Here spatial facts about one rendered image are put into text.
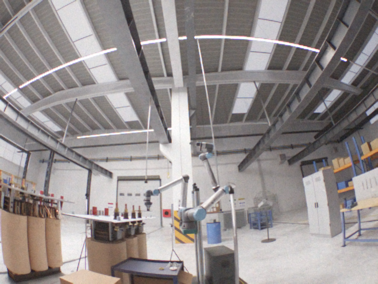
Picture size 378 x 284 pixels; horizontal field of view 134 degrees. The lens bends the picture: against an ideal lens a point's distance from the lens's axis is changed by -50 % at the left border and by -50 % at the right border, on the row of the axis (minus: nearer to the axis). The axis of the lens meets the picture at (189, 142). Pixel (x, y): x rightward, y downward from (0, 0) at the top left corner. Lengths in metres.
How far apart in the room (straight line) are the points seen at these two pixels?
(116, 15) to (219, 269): 4.55
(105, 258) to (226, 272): 1.50
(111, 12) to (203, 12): 6.26
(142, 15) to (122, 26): 5.63
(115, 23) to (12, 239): 4.17
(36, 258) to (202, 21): 10.42
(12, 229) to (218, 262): 2.95
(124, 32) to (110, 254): 3.82
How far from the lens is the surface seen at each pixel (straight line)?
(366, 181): 4.45
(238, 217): 10.55
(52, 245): 3.48
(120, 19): 3.68
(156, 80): 11.29
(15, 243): 3.00
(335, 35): 6.06
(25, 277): 3.42
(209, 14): 9.33
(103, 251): 2.03
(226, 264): 2.32
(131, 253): 2.45
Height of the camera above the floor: 1.48
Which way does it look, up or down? 24 degrees up
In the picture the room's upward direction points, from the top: 3 degrees counter-clockwise
